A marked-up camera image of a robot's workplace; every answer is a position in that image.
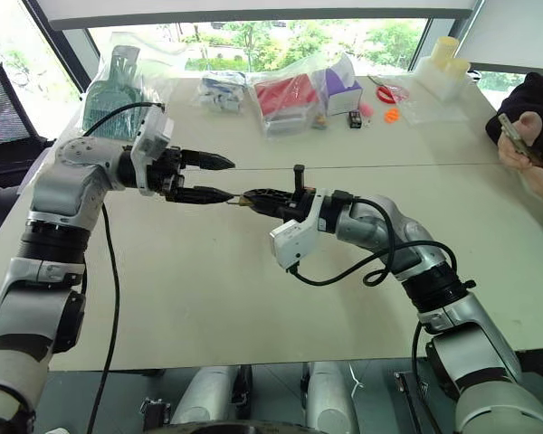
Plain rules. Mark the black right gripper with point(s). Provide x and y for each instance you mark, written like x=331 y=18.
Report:
x=301 y=205

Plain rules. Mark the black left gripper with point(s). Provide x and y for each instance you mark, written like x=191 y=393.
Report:
x=166 y=174

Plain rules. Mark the person's dark sleeved forearm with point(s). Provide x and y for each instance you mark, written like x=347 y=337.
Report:
x=534 y=90

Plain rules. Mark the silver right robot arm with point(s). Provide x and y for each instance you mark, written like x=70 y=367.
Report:
x=470 y=343

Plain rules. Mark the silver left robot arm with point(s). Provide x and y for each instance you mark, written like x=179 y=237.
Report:
x=72 y=181

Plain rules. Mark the person's right hand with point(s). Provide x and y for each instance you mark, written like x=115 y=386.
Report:
x=522 y=144

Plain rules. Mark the bag of blue white items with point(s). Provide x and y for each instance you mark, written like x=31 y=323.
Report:
x=221 y=92

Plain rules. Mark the small colourful toy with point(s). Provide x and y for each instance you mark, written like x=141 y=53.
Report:
x=319 y=122

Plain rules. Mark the red box in plastic bag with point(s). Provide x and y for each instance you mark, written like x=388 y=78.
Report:
x=282 y=101

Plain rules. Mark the small black box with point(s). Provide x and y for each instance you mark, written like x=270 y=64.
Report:
x=355 y=119

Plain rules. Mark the bag with teal items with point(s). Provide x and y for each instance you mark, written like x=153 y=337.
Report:
x=111 y=95

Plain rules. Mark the purple white tissue box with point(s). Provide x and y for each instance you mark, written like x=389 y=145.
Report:
x=341 y=92

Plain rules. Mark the small pink object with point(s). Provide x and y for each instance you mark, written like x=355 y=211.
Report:
x=366 y=110

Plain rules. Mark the small orange plastic object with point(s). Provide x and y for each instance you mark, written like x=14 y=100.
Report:
x=392 y=116

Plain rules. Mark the white roller blind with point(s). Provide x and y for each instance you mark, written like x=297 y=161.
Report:
x=253 y=13

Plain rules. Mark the clear flat plastic bag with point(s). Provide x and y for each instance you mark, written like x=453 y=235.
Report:
x=434 y=110

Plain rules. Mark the silver rounded robot leg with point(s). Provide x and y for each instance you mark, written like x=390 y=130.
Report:
x=328 y=398
x=208 y=393

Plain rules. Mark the black mesh office chair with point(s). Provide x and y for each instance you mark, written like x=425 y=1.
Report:
x=9 y=117

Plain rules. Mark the white holder with cream cylinders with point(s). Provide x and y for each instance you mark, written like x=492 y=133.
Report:
x=443 y=68

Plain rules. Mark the gold mobile phone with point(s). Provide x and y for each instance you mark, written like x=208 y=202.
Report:
x=509 y=128

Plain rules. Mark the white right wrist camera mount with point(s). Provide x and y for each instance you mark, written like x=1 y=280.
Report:
x=294 y=239

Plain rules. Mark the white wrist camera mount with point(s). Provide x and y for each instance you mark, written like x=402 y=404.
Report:
x=150 y=135
x=294 y=239

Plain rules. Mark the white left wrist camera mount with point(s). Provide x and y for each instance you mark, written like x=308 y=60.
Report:
x=150 y=135

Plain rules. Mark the small metal bracket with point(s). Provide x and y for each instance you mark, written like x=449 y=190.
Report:
x=155 y=410

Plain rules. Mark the black metal bracket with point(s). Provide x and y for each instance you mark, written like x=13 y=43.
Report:
x=412 y=402

